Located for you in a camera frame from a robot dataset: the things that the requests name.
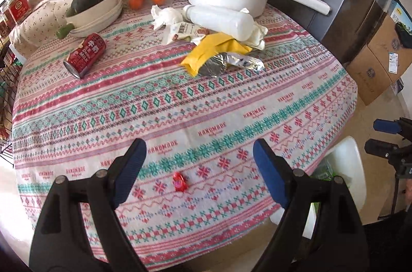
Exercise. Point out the red drink can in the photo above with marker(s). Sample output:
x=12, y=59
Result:
x=85, y=54

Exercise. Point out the white plastic bin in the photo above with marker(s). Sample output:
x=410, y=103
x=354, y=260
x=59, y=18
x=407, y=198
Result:
x=347, y=156

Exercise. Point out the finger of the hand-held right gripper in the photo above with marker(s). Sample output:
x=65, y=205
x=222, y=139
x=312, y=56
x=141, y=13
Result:
x=383, y=149
x=386, y=125

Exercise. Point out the silver foil wrapper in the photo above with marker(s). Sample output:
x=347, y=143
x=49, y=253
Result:
x=225, y=62

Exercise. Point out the black pouch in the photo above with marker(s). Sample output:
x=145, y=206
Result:
x=405, y=33

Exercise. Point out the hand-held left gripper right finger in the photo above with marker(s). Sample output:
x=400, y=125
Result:
x=270, y=175

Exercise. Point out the white plastic bottle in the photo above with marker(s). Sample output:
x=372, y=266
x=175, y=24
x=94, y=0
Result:
x=219, y=22

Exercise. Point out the red label jar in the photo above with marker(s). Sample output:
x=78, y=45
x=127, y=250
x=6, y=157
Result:
x=19, y=6
x=5, y=21

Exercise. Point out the white snack packet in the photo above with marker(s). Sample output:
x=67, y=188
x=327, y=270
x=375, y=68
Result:
x=180, y=32

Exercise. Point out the patterned tablecloth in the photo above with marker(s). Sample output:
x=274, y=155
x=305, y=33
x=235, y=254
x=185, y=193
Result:
x=193, y=104

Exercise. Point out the blue and yellow box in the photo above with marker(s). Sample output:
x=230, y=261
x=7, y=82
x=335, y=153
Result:
x=400, y=12

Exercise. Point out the green chip bag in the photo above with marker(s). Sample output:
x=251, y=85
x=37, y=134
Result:
x=325, y=172

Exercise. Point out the grey refrigerator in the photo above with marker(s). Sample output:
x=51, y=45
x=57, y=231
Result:
x=354, y=1

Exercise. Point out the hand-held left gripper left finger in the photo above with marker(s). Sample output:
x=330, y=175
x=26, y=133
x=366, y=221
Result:
x=128, y=169

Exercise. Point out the small cardboard box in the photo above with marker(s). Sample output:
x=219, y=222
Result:
x=367, y=78

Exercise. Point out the white dotted cloth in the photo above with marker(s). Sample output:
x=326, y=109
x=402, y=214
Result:
x=38, y=17

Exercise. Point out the large cardboard box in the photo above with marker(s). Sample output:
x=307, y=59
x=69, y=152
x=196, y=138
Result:
x=389, y=43

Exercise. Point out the yellow snack wrapper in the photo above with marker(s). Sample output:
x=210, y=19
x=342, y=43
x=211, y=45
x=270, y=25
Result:
x=209, y=48

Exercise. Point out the red candy wrapper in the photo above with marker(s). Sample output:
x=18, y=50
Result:
x=179, y=182

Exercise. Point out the dark green squash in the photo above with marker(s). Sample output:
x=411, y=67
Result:
x=88, y=0

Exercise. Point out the crumpled white napkin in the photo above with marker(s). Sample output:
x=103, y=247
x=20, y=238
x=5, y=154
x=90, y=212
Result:
x=259, y=33

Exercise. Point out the crumpled white tissue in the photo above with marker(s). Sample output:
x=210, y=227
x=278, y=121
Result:
x=167, y=17

